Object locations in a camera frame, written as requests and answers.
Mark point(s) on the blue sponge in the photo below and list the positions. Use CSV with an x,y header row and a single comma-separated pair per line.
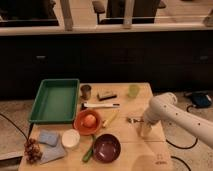
x,y
48,137

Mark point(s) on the bunch of brown grapes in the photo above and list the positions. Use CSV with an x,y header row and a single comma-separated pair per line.
x,y
32,151

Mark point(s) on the light green plastic cup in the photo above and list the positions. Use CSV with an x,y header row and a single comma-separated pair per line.
x,y
133,90

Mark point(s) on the orange fruit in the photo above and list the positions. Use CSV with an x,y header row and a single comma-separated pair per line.
x,y
89,121

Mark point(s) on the office chair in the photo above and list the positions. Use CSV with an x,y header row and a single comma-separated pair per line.
x,y
127,11

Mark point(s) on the black brown eraser block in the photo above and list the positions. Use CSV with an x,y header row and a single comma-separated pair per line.
x,y
106,95

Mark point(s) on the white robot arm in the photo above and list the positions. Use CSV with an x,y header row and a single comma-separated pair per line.
x,y
163,106

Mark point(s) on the purple bowl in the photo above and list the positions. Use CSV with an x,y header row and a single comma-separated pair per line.
x,y
106,148

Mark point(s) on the silver metal fork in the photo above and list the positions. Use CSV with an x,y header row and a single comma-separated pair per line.
x,y
133,120

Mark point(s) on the white small bowl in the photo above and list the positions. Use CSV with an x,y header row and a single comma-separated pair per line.
x,y
70,138

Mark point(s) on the green plastic tray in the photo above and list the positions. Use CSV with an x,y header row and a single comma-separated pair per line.
x,y
55,102

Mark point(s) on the orange bowl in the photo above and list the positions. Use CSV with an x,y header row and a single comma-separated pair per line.
x,y
78,123

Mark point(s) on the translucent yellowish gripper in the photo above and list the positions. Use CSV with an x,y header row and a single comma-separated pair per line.
x,y
145,130

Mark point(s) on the white handled knife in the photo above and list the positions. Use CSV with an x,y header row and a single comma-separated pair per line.
x,y
99,105

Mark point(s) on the small metal cup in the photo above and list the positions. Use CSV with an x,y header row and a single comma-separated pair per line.
x,y
86,92

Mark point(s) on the grey blue cloth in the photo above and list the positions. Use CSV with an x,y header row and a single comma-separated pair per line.
x,y
53,153

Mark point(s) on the dark blue bag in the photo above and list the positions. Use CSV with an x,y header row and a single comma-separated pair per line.
x,y
199,99

